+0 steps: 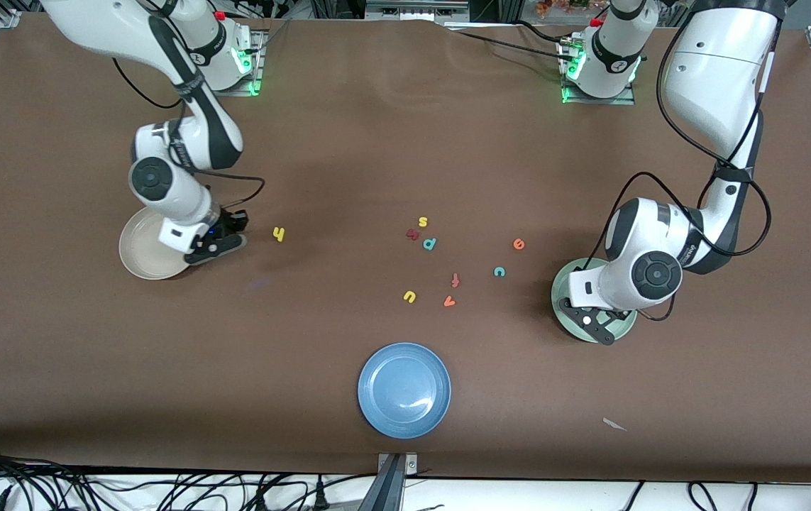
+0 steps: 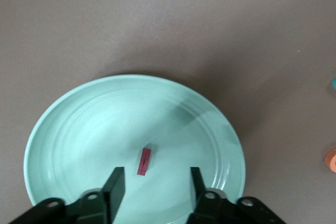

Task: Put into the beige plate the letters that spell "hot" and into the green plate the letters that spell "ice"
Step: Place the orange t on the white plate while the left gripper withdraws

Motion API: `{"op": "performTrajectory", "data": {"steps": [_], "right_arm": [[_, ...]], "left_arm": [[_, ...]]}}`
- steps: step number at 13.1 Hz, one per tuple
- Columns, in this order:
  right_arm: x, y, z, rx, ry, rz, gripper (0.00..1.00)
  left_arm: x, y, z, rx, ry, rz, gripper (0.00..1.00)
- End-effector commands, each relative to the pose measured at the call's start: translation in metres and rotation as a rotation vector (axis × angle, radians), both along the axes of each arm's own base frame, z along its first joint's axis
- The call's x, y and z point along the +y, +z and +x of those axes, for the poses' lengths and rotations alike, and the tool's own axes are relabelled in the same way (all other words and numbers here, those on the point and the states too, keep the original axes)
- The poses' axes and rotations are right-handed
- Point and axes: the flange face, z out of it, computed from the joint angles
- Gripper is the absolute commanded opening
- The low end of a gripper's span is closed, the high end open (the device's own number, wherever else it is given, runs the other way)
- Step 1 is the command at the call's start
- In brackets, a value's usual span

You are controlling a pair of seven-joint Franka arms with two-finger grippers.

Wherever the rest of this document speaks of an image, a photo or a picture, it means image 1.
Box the beige brown plate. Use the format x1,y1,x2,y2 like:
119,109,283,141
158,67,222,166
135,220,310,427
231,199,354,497
118,206,193,281

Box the blue plate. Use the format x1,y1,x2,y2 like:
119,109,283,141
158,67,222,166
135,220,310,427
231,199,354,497
357,342,453,440

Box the grey power strip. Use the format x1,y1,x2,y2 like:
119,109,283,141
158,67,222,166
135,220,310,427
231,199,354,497
365,2,471,21

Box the green plate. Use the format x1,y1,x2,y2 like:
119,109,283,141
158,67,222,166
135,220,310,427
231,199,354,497
551,259,639,344

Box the orange artificial flowers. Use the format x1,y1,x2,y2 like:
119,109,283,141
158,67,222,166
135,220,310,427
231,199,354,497
536,0,608,18

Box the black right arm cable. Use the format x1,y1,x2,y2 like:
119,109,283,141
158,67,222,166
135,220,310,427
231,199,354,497
111,57,266,211

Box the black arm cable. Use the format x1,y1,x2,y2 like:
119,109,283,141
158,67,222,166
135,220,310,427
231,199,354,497
111,57,266,211
585,14,773,320

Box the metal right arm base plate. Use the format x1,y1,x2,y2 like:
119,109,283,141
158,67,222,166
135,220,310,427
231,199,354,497
196,28,266,97

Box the silver metal bracket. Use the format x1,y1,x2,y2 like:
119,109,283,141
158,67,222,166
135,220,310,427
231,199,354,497
377,453,419,475

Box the grey camera pole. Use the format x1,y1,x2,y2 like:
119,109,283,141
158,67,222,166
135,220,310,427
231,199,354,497
358,454,406,511

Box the long black table cable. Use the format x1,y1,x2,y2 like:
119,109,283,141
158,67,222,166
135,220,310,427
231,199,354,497
456,30,569,63

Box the short black table cable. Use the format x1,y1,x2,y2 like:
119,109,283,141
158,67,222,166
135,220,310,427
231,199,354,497
515,20,566,42

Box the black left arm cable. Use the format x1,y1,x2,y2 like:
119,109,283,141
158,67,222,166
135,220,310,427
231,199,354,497
585,14,773,320

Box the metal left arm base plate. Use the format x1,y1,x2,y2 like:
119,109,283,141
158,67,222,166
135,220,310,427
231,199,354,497
560,84,637,106

